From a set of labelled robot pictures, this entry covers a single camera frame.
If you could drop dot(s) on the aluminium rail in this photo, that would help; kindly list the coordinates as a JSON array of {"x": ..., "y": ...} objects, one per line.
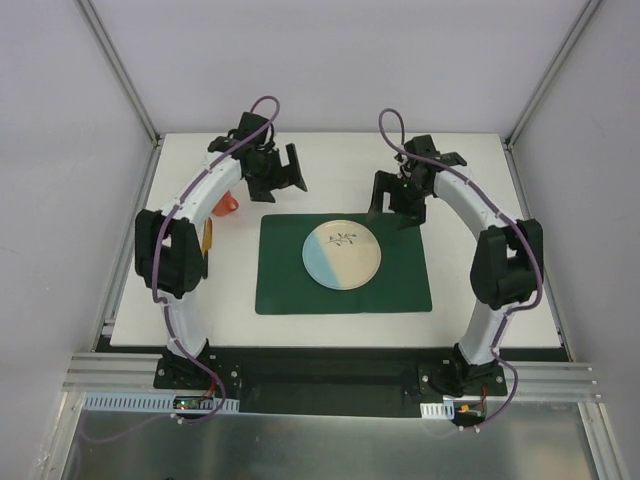
[{"x": 111, "y": 371}]

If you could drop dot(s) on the white cable duct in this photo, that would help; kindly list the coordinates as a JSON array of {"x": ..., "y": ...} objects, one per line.
[
  {"x": 158, "y": 403},
  {"x": 438, "y": 411}
]

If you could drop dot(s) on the cream and blue plate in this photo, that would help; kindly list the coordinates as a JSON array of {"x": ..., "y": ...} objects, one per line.
[{"x": 341, "y": 255}]

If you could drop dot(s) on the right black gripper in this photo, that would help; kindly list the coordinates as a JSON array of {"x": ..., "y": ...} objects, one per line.
[{"x": 395, "y": 201}]

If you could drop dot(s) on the gold knife black handle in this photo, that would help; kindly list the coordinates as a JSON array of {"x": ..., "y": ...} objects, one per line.
[{"x": 206, "y": 259}]

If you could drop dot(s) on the dark green placemat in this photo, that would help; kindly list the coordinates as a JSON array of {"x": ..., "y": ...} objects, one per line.
[{"x": 284, "y": 287}]

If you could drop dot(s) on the right white cable duct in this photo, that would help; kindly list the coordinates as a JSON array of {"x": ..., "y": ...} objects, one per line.
[{"x": 438, "y": 411}]

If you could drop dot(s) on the gold spoon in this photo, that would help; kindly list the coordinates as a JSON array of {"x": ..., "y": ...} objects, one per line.
[{"x": 207, "y": 236}]

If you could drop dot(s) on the orange mug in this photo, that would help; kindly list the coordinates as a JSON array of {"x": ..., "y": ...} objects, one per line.
[{"x": 226, "y": 205}]

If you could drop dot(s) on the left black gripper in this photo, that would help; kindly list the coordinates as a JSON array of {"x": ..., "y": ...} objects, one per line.
[{"x": 275, "y": 175}]

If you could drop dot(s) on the left aluminium frame post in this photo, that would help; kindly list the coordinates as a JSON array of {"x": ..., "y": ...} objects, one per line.
[{"x": 92, "y": 18}]

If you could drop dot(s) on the left white cable duct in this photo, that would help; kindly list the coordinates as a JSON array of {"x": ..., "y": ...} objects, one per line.
[{"x": 158, "y": 403}]

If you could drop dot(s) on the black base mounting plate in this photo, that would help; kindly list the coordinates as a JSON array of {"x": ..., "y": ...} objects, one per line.
[{"x": 359, "y": 382}]

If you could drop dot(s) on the right aluminium frame post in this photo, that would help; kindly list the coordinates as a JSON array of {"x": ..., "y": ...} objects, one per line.
[{"x": 569, "y": 42}]

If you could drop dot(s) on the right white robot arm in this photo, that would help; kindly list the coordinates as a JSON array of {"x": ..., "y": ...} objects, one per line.
[{"x": 506, "y": 274}]

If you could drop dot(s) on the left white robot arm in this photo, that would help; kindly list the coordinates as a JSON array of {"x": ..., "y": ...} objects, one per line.
[{"x": 171, "y": 243}]

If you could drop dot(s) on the aluminium frame post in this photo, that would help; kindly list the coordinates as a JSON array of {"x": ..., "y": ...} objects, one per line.
[
  {"x": 569, "y": 42},
  {"x": 92, "y": 18}
]

